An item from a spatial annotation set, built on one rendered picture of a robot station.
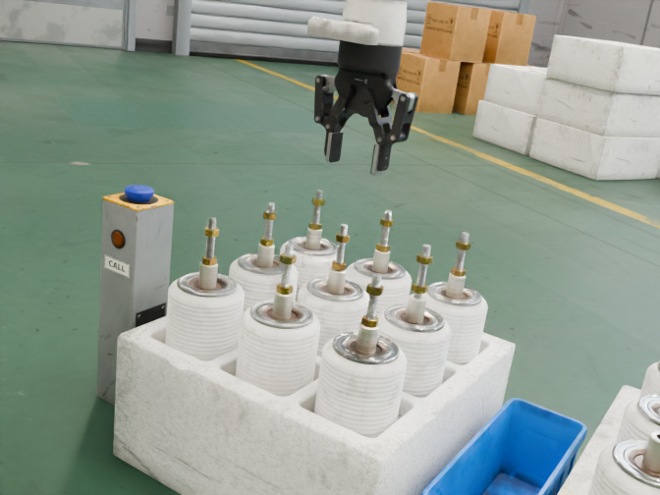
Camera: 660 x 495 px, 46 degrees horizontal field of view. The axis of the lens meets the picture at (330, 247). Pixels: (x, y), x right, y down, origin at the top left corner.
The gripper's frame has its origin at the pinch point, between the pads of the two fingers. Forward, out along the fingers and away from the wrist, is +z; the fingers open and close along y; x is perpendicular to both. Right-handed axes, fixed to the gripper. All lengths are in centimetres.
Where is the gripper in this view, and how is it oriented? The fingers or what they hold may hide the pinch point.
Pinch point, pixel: (356, 157)
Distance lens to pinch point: 97.1
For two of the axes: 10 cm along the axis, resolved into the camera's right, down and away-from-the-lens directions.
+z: -1.2, 9.4, 3.3
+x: -6.0, 1.9, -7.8
